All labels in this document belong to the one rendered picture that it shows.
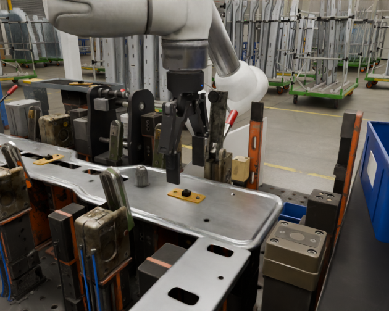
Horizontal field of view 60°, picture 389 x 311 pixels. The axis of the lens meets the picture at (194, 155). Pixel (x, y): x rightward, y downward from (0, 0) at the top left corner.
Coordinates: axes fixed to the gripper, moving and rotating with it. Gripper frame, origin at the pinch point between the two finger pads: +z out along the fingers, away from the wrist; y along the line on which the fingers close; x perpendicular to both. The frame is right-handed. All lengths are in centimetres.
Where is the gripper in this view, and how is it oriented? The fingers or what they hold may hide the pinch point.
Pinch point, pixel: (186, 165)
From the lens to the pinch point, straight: 73.7
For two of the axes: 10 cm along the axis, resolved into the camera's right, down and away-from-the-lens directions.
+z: 0.0, 9.3, 3.6
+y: -4.9, 3.2, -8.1
